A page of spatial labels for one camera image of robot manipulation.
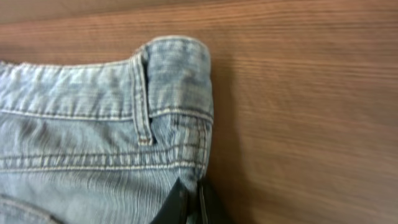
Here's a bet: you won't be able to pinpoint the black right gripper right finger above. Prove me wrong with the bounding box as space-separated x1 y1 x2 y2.
197 180 227 224

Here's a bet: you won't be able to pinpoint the light denim shorts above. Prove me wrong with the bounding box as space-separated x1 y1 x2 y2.
1 36 214 223

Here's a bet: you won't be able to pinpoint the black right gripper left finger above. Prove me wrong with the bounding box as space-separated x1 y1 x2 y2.
150 179 189 224

